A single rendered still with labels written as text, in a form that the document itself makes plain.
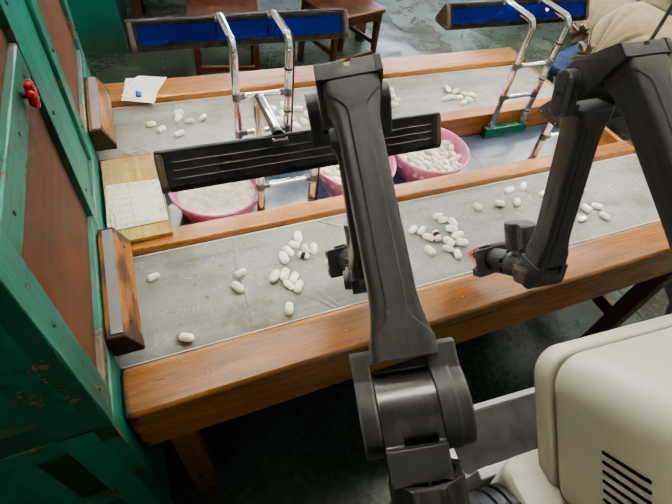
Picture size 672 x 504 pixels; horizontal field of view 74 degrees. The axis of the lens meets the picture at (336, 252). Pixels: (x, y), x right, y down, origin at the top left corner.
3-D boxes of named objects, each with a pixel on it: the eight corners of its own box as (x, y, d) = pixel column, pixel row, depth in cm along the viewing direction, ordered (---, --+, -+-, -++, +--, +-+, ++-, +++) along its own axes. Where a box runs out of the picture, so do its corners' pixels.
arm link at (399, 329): (294, 33, 49) (384, 16, 49) (308, 102, 62) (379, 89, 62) (368, 472, 38) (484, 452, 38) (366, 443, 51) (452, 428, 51)
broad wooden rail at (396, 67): (510, 95, 218) (527, 58, 204) (108, 149, 162) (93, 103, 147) (496, 82, 225) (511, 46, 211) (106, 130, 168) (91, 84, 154)
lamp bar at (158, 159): (440, 148, 105) (449, 121, 99) (162, 195, 85) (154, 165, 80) (424, 128, 109) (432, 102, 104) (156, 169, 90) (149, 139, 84)
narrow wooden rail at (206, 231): (622, 171, 173) (639, 148, 165) (119, 282, 117) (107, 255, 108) (611, 162, 176) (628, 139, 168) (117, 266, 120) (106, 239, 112)
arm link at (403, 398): (395, 507, 38) (458, 497, 38) (375, 389, 38) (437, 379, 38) (385, 459, 47) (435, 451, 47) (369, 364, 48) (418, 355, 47)
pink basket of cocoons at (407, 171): (475, 187, 155) (485, 165, 147) (408, 201, 146) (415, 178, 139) (437, 141, 170) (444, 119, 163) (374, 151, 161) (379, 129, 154)
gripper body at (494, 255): (471, 250, 105) (492, 254, 99) (505, 241, 109) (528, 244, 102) (473, 276, 107) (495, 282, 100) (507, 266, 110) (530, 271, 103)
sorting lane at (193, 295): (698, 212, 151) (703, 207, 150) (123, 373, 95) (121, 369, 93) (632, 158, 168) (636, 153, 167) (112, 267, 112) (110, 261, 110)
